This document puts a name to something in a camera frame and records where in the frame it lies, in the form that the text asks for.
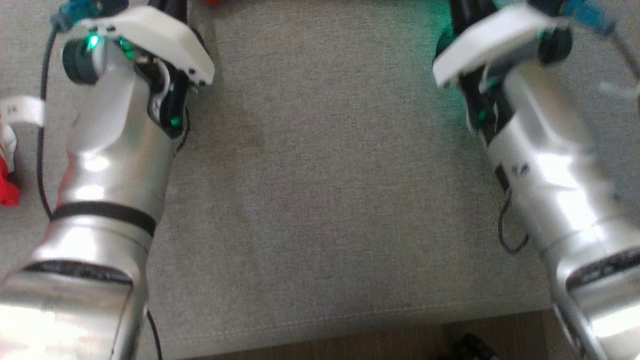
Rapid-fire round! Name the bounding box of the white left cable label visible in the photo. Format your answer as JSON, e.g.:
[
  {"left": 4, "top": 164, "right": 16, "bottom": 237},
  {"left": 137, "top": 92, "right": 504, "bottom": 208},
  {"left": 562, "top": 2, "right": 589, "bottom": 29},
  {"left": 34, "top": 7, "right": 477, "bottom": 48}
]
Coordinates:
[{"left": 0, "top": 96, "right": 47, "bottom": 127}]

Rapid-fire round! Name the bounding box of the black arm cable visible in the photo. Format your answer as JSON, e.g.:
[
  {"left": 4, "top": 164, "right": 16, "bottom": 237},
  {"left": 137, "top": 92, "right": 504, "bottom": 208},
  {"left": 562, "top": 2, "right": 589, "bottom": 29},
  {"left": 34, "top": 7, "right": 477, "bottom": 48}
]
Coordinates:
[
  {"left": 607, "top": 30, "right": 640, "bottom": 81},
  {"left": 36, "top": 22, "right": 163, "bottom": 360}
]

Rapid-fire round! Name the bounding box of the teal left cable connector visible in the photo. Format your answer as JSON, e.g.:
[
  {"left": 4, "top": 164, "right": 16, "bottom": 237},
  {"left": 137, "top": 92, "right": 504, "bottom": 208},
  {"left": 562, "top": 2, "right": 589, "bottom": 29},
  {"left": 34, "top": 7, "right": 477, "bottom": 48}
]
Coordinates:
[{"left": 52, "top": 0, "right": 108, "bottom": 28}]

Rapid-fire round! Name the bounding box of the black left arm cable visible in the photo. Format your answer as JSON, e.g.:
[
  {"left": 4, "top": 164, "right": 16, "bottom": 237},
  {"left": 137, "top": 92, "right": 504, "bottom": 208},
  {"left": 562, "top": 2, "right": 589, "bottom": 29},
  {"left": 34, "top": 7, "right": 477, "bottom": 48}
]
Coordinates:
[{"left": 36, "top": 22, "right": 163, "bottom": 360}]

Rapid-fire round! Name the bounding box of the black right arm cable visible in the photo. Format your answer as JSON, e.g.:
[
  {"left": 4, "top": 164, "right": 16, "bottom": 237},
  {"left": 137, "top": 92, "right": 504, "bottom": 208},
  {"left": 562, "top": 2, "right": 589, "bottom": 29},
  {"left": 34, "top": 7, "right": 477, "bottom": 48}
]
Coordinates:
[{"left": 607, "top": 30, "right": 640, "bottom": 81}]

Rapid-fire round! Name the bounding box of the teal right cable connector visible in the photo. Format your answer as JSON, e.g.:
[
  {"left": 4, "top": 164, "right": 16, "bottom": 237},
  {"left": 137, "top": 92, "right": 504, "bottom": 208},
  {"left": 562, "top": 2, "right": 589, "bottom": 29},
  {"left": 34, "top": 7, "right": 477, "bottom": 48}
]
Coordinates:
[{"left": 565, "top": 0, "right": 616, "bottom": 36}]

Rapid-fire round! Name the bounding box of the grey sofa seat cushion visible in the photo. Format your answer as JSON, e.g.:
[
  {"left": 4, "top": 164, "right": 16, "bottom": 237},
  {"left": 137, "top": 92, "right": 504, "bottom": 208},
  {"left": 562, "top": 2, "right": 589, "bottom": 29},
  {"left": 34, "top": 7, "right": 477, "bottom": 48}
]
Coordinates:
[{"left": 0, "top": 0, "right": 640, "bottom": 360}]

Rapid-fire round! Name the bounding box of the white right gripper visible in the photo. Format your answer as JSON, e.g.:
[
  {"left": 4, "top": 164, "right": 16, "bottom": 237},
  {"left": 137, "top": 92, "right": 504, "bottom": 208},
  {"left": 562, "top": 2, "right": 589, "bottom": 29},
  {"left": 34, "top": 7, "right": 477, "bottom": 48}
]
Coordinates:
[{"left": 432, "top": 0, "right": 551, "bottom": 145}]

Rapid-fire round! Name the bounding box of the red white number 23 jersey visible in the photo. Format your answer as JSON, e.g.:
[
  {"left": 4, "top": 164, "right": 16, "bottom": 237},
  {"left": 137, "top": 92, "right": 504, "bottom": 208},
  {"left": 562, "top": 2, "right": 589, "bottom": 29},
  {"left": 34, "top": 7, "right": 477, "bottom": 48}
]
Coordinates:
[{"left": 0, "top": 122, "right": 22, "bottom": 208}]

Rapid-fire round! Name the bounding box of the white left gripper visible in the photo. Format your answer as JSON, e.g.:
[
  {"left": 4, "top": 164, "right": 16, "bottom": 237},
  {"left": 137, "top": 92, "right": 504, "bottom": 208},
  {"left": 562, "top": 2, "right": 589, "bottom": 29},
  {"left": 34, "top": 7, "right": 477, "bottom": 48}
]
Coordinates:
[{"left": 75, "top": 0, "right": 216, "bottom": 139}]

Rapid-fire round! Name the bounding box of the teal cable connector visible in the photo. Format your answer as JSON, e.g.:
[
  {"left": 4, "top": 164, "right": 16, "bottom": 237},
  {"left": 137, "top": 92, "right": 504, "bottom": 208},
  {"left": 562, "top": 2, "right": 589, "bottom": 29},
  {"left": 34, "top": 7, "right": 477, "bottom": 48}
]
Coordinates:
[
  {"left": 565, "top": 0, "right": 616, "bottom": 36},
  {"left": 52, "top": 0, "right": 108, "bottom": 28}
]

